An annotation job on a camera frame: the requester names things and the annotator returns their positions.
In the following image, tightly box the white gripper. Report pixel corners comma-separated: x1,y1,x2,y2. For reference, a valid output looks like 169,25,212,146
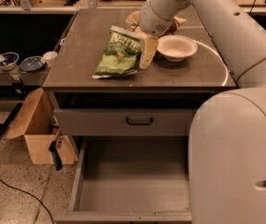
125,0,173,69

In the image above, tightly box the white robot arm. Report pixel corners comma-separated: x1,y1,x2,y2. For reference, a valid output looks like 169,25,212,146
139,0,266,224

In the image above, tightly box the black handled tool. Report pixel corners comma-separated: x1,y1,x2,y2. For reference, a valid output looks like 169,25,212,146
49,129,63,171

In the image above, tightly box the grey upper drawer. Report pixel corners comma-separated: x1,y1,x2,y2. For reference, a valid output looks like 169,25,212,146
54,109,194,136

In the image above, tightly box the black floor cable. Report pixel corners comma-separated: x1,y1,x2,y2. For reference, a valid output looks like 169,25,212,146
0,156,56,224

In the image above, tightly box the cardboard box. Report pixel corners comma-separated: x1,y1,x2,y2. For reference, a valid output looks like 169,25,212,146
6,88,77,166

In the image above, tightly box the open grey middle drawer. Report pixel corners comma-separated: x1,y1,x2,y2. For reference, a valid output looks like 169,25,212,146
55,137,192,224

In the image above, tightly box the small white cup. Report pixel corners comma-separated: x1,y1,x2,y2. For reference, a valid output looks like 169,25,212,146
43,51,58,67

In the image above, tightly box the brown sea salt chip bag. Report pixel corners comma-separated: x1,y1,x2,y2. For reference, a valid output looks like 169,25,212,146
126,16,186,35

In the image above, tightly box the white paper bowl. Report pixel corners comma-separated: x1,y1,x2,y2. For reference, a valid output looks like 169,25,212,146
157,35,198,62

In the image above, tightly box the grey side shelf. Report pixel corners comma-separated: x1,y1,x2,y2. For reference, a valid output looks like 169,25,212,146
0,65,49,86

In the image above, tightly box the black drawer handle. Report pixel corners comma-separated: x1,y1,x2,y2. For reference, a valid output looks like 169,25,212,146
126,118,154,126

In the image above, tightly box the blue plate bowl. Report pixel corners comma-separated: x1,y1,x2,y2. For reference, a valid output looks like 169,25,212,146
20,56,45,73

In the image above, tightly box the grey drawer cabinet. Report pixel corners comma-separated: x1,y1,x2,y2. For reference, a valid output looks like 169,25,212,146
42,7,237,156

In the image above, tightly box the green jalapeno chip bag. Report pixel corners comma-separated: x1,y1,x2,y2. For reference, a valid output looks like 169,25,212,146
92,25,143,79

